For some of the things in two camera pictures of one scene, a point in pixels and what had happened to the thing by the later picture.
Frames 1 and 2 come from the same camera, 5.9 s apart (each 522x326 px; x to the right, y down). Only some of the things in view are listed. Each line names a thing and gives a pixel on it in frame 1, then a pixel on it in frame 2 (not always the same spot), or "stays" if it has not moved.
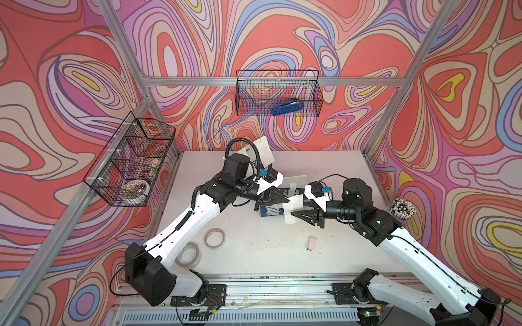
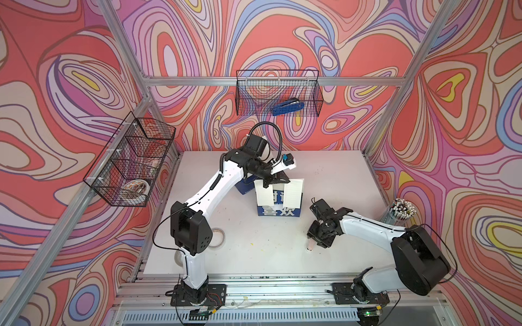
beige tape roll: (214, 239) stays
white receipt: (296, 203) to (292, 193)
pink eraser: (311, 243) stays
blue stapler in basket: (291, 105) stays
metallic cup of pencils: (401, 209) stays
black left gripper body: (246, 190) to (261, 170)
